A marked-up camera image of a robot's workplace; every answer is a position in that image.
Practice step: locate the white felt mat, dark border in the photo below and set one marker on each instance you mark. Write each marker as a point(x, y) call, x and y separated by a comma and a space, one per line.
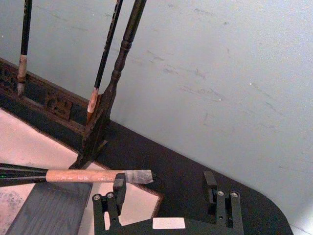
point(29, 142)

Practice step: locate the dark carved wooden brush rack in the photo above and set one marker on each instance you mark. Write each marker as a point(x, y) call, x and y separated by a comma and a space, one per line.
point(107, 98)

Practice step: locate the dark grey wooden block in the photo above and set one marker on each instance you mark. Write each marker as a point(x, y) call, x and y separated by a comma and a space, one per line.
point(53, 210)

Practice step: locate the hanging brush with orange tip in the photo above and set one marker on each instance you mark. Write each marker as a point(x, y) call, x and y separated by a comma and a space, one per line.
point(105, 54)

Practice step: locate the black table cloth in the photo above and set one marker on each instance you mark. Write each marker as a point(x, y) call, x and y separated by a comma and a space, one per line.
point(185, 161)

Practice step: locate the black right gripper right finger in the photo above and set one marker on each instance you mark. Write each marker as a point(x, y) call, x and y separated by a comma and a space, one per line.
point(210, 186)

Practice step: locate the hanging brush with grey bristles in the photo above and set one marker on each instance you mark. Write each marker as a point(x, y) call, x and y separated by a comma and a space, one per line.
point(25, 36)

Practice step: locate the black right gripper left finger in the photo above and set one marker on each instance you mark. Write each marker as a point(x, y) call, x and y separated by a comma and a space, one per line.
point(119, 188)

